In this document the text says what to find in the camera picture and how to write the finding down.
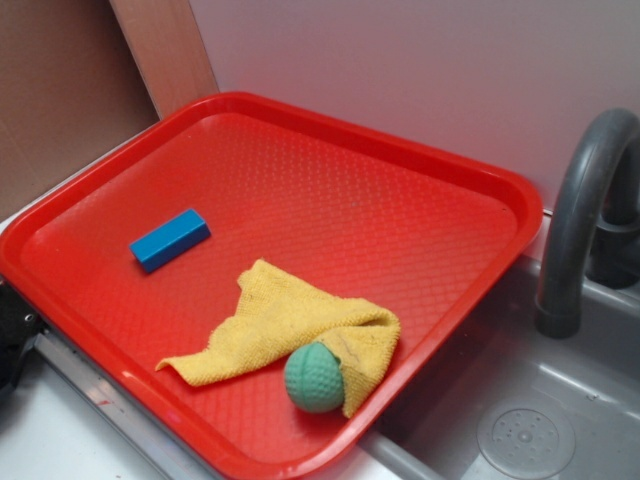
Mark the blue rectangular block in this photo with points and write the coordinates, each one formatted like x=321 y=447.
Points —
x=170 y=240

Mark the grey toy sink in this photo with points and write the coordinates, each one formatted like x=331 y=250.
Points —
x=499 y=400

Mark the yellow cloth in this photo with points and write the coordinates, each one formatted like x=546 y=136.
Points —
x=278 y=315

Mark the red plastic tray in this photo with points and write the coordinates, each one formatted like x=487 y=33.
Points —
x=356 y=213

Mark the green dimpled ball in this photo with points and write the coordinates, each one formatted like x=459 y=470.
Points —
x=313 y=380

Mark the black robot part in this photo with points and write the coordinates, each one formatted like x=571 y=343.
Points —
x=20 y=324

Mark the grey toy faucet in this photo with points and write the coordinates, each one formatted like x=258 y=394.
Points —
x=594 y=230

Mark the wooden board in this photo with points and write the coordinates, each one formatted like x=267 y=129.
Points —
x=167 y=47

